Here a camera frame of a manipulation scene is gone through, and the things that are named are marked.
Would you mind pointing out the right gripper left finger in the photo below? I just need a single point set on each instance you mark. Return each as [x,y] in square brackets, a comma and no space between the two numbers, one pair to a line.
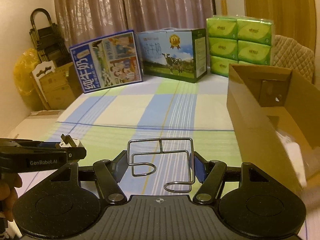
[108,174]

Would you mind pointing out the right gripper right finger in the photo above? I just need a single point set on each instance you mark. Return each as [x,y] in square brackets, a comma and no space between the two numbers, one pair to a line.
[210,174]

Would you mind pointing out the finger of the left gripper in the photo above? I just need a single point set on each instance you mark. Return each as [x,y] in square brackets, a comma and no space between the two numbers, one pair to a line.
[75,153]
[46,144]

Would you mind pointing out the white plug adapter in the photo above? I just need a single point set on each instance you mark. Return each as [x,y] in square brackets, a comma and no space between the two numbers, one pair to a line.
[67,141]

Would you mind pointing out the person's left hand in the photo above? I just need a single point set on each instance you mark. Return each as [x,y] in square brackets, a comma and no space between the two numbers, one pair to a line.
[9,196]

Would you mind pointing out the flattened cardboard boxes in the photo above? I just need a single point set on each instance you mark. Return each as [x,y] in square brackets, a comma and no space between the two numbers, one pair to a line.
[57,87]

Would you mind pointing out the checked bed sheet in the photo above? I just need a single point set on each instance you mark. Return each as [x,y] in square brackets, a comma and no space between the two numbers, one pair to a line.
[106,120]

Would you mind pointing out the yellow plastic bag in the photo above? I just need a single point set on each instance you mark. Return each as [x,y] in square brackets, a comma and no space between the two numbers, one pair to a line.
[24,65]

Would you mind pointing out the brown cardboard box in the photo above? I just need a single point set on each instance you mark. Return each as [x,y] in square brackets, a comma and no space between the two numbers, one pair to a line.
[265,101]

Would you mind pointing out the black folding hand cart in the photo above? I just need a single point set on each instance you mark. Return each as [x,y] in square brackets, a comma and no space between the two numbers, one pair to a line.
[48,41]

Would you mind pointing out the blue milk carton box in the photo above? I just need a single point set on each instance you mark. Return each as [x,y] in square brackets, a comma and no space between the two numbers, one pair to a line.
[106,62]

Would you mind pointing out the cow picture milk box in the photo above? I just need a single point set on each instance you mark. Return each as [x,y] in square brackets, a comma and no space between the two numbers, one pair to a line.
[179,54]

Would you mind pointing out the green tissue pack bundle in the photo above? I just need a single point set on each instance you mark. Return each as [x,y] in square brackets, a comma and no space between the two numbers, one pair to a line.
[238,39]

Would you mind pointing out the pink-brown curtain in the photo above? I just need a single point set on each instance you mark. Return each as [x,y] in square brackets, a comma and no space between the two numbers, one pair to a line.
[82,20]

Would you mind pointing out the beige quilted chair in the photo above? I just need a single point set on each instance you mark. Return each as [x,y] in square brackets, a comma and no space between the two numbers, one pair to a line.
[288,53]

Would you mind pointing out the wooden door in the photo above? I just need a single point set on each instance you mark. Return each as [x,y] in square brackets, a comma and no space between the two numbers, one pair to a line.
[292,18]

